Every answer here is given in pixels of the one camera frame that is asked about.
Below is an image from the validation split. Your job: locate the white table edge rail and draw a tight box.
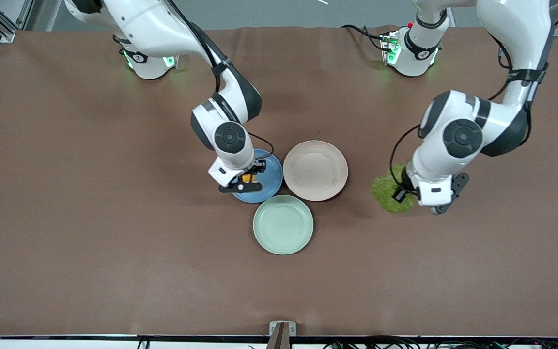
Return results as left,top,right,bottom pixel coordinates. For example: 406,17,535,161
0,338,558,349

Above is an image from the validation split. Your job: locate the brown table cover mat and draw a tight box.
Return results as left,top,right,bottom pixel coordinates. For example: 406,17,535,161
0,25,558,337

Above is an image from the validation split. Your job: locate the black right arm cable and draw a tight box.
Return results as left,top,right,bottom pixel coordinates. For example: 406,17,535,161
163,0,276,160

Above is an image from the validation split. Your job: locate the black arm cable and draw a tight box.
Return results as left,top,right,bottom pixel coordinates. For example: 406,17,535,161
389,34,519,194
163,0,276,160

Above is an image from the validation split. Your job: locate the blue plate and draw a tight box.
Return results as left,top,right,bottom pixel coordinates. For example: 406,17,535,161
231,149,283,203

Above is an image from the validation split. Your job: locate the pale green plate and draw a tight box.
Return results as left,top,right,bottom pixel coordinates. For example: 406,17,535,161
253,195,314,255

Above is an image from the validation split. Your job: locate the green lettuce leaf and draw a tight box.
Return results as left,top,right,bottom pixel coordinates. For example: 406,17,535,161
372,164,416,213

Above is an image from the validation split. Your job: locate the black base cable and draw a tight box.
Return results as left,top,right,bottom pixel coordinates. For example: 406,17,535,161
341,24,391,51

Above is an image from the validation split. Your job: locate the metal table edge bracket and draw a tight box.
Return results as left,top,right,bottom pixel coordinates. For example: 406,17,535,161
269,321,297,349

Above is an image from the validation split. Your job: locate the beige pink plate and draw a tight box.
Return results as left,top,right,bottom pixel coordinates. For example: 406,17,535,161
283,140,349,202

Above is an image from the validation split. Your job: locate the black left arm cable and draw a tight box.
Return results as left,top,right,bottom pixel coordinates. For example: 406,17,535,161
389,34,519,194

